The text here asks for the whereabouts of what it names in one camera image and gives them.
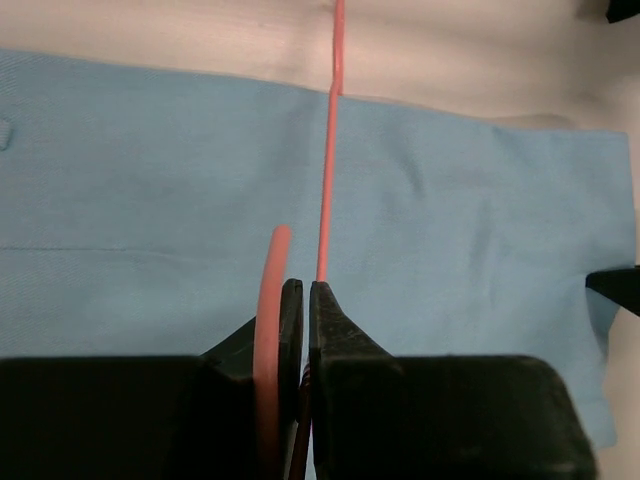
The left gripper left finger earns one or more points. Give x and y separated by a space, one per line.
150 417

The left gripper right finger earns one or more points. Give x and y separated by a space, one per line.
378 416

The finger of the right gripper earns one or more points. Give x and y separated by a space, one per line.
620 10
621 286

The pink wire hanger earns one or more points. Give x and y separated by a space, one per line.
266 333

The light blue trousers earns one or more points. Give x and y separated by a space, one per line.
137 207

